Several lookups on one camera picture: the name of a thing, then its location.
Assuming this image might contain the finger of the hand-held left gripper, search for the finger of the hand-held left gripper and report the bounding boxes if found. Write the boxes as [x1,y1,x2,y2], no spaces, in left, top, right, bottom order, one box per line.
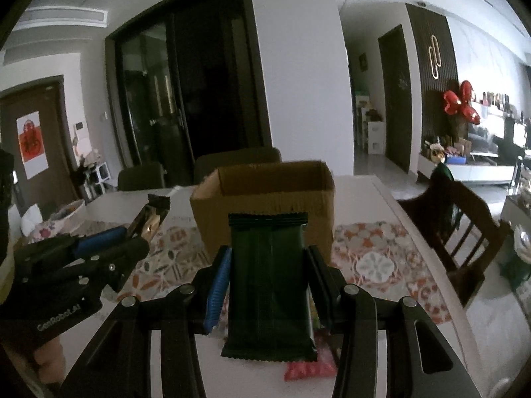
[54,236,151,295]
[68,225,131,260]

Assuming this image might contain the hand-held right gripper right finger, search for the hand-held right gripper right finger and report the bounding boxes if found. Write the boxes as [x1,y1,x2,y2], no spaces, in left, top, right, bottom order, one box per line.
[305,245,484,398]

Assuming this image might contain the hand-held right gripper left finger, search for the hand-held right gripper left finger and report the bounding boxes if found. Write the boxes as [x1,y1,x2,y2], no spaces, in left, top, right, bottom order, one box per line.
[58,245,234,398]

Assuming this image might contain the dark green snack packet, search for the dark green snack packet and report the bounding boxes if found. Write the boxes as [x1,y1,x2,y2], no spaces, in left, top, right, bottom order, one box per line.
[220,211,318,361]

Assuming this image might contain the cardboard box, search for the cardboard box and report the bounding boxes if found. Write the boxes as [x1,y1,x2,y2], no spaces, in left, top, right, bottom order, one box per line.
[190,160,336,266]

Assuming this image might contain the person's left hand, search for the person's left hand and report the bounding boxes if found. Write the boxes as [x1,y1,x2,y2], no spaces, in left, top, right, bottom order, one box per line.
[31,334,67,388]

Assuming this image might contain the floral bowl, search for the floral bowl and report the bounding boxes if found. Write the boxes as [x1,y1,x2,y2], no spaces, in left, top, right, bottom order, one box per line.
[21,199,88,245]

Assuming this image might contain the floral table mat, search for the floral table mat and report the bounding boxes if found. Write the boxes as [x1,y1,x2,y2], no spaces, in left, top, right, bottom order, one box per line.
[83,220,453,328]

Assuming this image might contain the white storage cubes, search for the white storage cubes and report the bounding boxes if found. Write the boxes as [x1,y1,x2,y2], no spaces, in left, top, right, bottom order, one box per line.
[85,162,111,187]

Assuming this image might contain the small dark green chair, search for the small dark green chair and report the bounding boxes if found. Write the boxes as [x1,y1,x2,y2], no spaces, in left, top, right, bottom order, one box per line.
[117,162,166,191]

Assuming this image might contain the red snack packet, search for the red snack packet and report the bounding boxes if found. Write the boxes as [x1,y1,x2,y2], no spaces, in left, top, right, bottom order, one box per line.
[284,359,338,382]

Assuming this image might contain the brown wooden door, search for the brown wooden door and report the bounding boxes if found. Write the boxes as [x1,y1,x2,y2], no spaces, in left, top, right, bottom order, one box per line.
[0,75,79,216]

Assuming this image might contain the red and white door poster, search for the red and white door poster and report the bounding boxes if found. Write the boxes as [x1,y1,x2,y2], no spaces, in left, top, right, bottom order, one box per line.
[16,110,45,179]

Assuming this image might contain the wide dark green chair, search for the wide dark green chair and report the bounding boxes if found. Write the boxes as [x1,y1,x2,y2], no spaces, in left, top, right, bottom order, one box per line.
[194,146,283,185]

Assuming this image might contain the dark wooden chair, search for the dark wooden chair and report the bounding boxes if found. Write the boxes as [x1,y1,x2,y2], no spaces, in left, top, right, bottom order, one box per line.
[396,166,515,307]

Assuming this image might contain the white hallway shelf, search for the white hallway shelf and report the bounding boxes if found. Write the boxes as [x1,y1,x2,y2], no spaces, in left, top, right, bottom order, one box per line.
[356,91,384,156]

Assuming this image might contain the dark green cloth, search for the dark green cloth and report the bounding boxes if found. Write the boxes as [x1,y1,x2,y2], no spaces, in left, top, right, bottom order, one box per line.
[429,164,457,233]

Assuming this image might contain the dark glass sliding door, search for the dark glass sliding door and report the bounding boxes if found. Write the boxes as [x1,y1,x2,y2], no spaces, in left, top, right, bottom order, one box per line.
[106,0,272,191]

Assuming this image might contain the white low cabinet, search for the white low cabinet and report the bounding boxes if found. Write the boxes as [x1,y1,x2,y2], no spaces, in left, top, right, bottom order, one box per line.
[417,151,517,185]

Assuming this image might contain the dark hallway door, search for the dark hallway door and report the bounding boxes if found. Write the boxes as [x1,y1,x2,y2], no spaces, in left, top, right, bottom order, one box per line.
[377,24,412,174]

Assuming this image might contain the ceiling air vent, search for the ceiling air vent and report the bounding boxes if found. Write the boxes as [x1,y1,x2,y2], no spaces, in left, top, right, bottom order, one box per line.
[12,7,109,30]

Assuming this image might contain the red foil balloon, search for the red foil balloon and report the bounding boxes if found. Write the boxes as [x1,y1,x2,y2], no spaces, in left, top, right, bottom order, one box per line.
[442,80,482,125]

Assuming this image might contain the dark slatted wall panel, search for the dark slatted wall panel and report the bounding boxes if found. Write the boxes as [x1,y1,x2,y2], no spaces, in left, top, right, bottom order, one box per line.
[406,3,463,142]

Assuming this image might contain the gold wall ornament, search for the gold wall ornament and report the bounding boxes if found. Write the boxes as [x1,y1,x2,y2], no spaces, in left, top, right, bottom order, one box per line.
[427,33,442,80]

